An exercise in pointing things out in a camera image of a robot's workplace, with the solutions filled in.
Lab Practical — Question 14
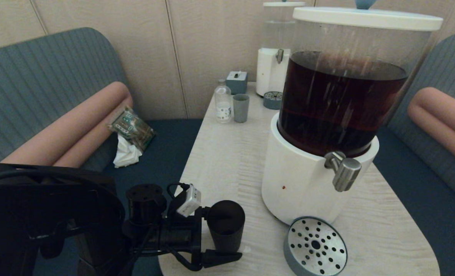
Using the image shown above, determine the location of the black plastic cup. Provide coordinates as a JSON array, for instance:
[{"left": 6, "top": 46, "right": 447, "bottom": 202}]
[{"left": 206, "top": 200, "right": 246, "bottom": 253}]

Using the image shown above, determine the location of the grey plastic cup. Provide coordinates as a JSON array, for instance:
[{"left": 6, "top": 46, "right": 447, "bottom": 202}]
[{"left": 233, "top": 94, "right": 250, "bottom": 123}]

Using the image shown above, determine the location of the teal upholstered bench sofa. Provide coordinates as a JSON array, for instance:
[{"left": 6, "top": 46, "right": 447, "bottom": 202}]
[
  {"left": 369, "top": 32, "right": 455, "bottom": 276},
  {"left": 0, "top": 28, "right": 204, "bottom": 276}
]

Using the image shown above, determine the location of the crumpled white tissue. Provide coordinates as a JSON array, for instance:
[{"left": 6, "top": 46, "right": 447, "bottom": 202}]
[{"left": 113, "top": 134, "right": 143, "bottom": 169}]

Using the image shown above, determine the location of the large round drip tray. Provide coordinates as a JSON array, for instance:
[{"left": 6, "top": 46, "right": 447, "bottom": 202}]
[{"left": 283, "top": 216, "right": 348, "bottom": 276}]

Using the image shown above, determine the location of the large tea drink dispenser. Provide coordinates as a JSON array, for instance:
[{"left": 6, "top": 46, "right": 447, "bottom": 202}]
[{"left": 261, "top": 0, "right": 444, "bottom": 226}]

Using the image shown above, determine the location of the clear plastic bottle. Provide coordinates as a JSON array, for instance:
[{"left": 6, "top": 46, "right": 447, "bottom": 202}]
[{"left": 215, "top": 79, "right": 233, "bottom": 124}]

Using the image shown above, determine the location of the green snack packet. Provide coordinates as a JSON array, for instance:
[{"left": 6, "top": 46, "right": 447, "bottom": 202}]
[{"left": 108, "top": 107, "right": 157, "bottom": 152}]

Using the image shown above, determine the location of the pink bolster cushion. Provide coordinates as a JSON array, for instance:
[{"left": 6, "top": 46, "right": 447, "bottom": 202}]
[
  {"left": 411, "top": 87, "right": 455, "bottom": 143},
  {"left": 53, "top": 98, "right": 134, "bottom": 169},
  {"left": 407, "top": 103, "right": 455, "bottom": 171},
  {"left": 1, "top": 82, "right": 131, "bottom": 166}
]

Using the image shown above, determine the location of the small round drip tray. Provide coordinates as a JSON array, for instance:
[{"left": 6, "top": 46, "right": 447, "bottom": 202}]
[{"left": 263, "top": 91, "right": 284, "bottom": 110}]

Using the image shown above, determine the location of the grey tissue box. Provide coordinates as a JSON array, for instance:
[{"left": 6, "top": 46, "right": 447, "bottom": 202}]
[{"left": 226, "top": 71, "right": 248, "bottom": 95}]

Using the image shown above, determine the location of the large metal dispenser tap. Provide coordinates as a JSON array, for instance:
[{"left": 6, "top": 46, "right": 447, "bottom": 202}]
[{"left": 324, "top": 151, "right": 362, "bottom": 192}]

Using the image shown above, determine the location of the small water drink dispenser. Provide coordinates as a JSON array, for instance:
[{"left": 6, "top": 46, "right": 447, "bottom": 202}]
[{"left": 256, "top": 0, "right": 306, "bottom": 98}]

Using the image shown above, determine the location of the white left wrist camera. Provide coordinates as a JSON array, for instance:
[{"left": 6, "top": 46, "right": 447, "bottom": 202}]
[{"left": 176, "top": 185, "right": 202, "bottom": 217}]

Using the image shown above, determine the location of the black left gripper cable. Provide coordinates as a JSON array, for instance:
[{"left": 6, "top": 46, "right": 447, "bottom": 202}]
[{"left": 131, "top": 245, "right": 203, "bottom": 272}]

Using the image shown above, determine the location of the black left camera cable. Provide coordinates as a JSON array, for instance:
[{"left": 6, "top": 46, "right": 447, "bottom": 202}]
[{"left": 167, "top": 183, "right": 191, "bottom": 202}]

